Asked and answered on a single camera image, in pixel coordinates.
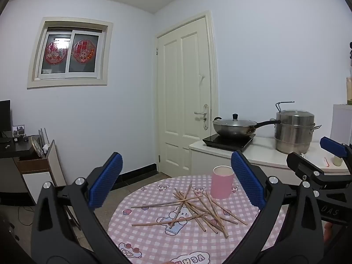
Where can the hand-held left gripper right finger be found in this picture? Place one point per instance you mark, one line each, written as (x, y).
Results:
(247, 181)

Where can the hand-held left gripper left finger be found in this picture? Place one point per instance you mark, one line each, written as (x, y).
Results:
(106, 181)

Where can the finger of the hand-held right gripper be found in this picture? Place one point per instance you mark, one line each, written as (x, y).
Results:
(332, 146)
(301, 167)

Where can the pink cup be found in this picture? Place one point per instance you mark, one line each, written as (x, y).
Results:
(221, 187)

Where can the group of wooden chopsticks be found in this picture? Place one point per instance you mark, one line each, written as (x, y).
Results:
(192, 209)

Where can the person's right hand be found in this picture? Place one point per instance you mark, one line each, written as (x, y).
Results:
(329, 233)

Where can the small pale cup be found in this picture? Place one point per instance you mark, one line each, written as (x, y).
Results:
(337, 161)

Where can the white and red packet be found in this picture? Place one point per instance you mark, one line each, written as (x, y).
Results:
(326, 161)

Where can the white refrigerator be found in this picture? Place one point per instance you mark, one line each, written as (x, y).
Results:
(342, 121)

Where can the white kitchen cabinet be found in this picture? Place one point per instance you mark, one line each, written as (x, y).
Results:
(266, 154)

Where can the stainless steel steamer pot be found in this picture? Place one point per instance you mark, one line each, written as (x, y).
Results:
(294, 134)

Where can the black induction cooktop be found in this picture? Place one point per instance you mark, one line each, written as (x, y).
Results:
(220, 143)

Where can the beige bottle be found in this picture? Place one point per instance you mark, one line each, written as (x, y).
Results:
(349, 88)

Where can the glass lid with black knob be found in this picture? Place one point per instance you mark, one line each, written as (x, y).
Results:
(235, 116)

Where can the narrow brown and white cabinet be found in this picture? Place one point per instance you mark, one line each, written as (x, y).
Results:
(35, 184)

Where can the metal rods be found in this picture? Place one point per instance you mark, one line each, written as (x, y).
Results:
(43, 136)

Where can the round metal plate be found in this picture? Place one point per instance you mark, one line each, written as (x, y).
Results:
(37, 146)

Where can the pink checked cartoon tablecloth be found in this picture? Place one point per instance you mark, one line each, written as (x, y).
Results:
(154, 242)

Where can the dark wooden desk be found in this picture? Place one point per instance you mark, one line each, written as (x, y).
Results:
(11, 150)

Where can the white door hook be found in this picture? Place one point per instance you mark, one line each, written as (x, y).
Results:
(202, 77)

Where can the cream framed window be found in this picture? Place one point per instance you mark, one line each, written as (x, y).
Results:
(82, 70)

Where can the cream panelled door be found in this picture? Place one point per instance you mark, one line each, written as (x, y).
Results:
(176, 88)

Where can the black monitor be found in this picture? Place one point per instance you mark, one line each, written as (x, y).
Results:
(5, 115)

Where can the red paper window decoration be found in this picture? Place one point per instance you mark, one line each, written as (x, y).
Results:
(56, 52)
(83, 51)

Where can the small photo frame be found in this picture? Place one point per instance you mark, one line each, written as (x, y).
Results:
(18, 129)

